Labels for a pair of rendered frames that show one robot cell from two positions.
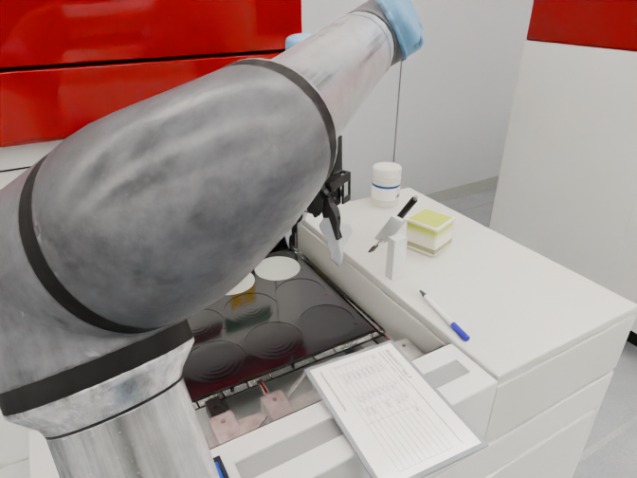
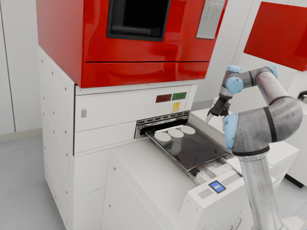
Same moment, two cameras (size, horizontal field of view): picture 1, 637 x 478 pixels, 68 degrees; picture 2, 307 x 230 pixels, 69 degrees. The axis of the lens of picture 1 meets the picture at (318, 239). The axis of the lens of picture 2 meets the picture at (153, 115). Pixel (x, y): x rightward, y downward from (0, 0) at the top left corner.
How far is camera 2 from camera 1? 0.70 m
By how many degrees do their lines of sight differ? 11
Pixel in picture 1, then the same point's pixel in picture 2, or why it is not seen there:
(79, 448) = (259, 162)
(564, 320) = (283, 152)
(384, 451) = not seen: hidden behind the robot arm
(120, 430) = (265, 160)
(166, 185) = (296, 120)
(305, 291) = (201, 138)
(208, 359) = (185, 157)
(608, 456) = not seen: hidden behind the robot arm
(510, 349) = (272, 159)
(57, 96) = (151, 70)
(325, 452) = (240, 180)
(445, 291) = not seen: hidden behind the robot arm
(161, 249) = (293, 130)
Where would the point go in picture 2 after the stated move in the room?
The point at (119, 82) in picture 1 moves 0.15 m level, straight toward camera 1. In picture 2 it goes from (166, 67) to (183, 77)
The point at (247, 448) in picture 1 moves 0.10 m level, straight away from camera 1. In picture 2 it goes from (221, 179) to (209, 164)
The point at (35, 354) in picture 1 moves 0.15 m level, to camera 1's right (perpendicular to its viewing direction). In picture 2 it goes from (259, 145) to (301, 148)
